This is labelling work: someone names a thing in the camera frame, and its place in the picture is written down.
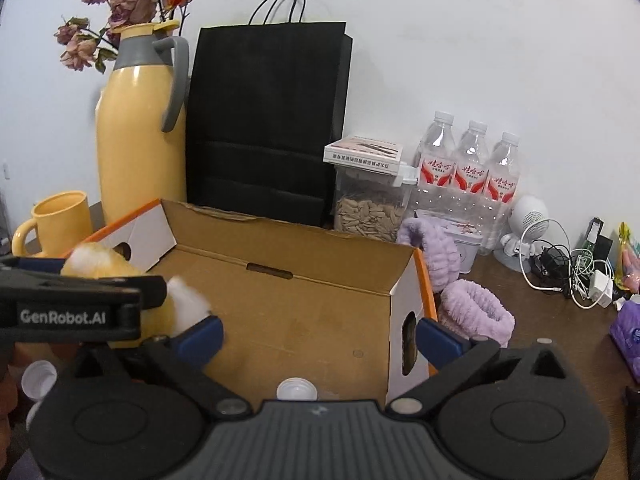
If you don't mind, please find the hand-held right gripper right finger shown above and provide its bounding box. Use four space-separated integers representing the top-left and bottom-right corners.
386 319 568 416

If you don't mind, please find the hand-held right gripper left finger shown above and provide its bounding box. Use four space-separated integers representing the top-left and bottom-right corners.
75 314 251 418

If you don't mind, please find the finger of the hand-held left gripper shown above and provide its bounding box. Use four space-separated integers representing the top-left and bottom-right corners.
0 255 68 275

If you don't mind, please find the yellow white plush toy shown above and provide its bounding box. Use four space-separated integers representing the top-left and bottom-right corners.
61 242 213 348

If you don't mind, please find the small white bottle cap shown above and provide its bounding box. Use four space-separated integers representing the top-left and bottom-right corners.
21 360 58 402

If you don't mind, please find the cardboard box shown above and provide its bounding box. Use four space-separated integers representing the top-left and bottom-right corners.
65 198 441 408

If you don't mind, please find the yellow mug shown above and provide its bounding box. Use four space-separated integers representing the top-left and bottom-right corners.
11 191 96 258

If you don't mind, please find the white lidded tin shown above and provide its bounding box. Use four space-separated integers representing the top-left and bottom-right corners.
412 208 488 276

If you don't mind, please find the purple fluffy headband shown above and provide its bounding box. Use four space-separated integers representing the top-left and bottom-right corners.
397 217 458 293

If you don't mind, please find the large ribbed white bottle cap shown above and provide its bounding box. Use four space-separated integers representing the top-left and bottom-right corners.
277 377 318 401

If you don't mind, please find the black power adapter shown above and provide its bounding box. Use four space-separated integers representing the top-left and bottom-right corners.
537 247 571 281

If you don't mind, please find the yellow thermos jug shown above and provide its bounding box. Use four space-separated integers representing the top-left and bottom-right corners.
95 21 191 226

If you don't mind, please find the clear seed container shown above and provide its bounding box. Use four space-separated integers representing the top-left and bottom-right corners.
332 162 418 236

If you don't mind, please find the white robot figure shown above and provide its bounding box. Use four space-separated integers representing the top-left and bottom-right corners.
495 195 551 273

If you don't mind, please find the white charger plug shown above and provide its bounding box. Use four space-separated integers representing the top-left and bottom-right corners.
587 270 615 308

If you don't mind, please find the clear water bottle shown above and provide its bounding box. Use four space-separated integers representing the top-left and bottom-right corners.
485 132 521 256
415 111 458 216
452 121 491 221

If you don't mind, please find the purple tissue pack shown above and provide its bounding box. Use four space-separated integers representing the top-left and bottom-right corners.
610 295 640 366

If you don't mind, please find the small black green box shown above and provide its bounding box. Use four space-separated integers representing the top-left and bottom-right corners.
582 217 613 261

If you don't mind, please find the small white printed box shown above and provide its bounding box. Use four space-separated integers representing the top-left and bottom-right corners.
323 135 406 173

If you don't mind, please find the colourful snack packet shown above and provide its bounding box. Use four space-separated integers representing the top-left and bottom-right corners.
617 222 640 293

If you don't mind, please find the black paper bag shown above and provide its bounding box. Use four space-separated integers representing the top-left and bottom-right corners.
186 0 353 228

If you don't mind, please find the dried rose bouquet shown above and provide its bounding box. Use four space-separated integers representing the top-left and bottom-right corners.
54 0 195 73

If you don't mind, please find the tangle of cables and chargers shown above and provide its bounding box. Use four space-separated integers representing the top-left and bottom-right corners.
520 219 608 311

